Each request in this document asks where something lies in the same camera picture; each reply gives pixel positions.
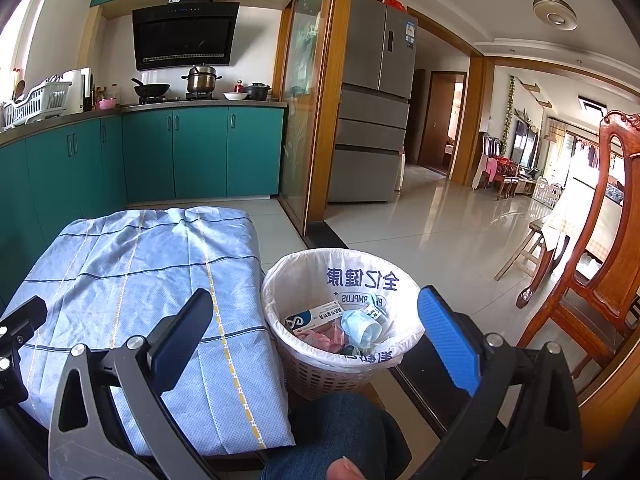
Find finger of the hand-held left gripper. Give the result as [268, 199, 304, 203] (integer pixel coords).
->
[0, 296, 48, 411]

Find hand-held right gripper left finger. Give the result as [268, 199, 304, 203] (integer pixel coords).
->
[48, 288, 221, 480]

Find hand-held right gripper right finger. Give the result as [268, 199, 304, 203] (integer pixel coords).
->
[414, 285, 584, 480]

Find blue face mask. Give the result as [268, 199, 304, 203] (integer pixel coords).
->
[340, 308, 383, 353]

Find pink tissue packet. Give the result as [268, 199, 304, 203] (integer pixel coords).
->
[305, 322, 346, 356]

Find white printed bin liner bag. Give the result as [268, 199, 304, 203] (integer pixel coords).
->
[260, 249, 426, 368]

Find white and blue carton box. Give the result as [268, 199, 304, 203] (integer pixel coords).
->
[284, 300, 343, 335]

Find white lattice wastebasket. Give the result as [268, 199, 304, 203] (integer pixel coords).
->
[275, 345, 396, 401]

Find person's right hand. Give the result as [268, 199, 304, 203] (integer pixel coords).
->
[325, 457, 371, 480]

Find blue checked tablecloth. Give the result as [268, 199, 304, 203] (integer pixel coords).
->
[12, 207, 296, 456]

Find wooden stool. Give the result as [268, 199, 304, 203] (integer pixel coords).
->
[495, 217, 551, 281]

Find person's leg in jeans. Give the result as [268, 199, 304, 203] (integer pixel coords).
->
[260, 392, 413, 480]

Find wooden dining chair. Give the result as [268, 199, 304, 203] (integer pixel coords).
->
[515, 110, 640, 391]

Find dining table with cloth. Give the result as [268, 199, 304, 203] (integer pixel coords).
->
[540, 180, 626, 281]

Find wooden chairs with pink cloth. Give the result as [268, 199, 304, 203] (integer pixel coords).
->
[477, 131, 533, 201]

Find teal base cabinets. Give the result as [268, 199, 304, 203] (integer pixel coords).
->
[0, 102, 290, 306]

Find black television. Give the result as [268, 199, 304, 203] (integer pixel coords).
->
[515, 120, 540, 168]

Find brown wooden door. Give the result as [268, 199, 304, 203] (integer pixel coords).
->
[417, 71, 468, 181]

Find white dish rack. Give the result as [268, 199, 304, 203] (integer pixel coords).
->
[2, 76, 73, 128]

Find green vine garland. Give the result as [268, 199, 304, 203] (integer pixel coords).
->
[501, 76, 516, 156]

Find white countertop appliance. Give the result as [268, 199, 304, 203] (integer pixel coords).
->
[61, 66, 94, 115]

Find gas stove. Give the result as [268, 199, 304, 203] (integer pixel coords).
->
[137, 91, 221, 106]

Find silver refrigerator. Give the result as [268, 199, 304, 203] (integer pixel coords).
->
[327, 0, 418, 204]

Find black wok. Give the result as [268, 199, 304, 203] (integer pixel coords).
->
[131, 77, 171, 98]

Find steel stockpot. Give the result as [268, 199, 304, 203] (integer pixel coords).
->
[181, 63, 223, 95]

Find glass sliding door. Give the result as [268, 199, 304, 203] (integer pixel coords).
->
[277, 0, 357, 241]

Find kitchen window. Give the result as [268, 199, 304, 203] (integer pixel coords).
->
[0, 0, 48, 106]

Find rectangular ceiling lamp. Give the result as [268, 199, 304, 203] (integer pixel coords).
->
[577, 95, 608, 116]

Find black range hood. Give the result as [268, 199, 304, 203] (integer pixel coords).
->
[131, 0, 241, 72]

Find ceiling fan light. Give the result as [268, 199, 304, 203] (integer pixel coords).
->
[532, 0, 578, 31]

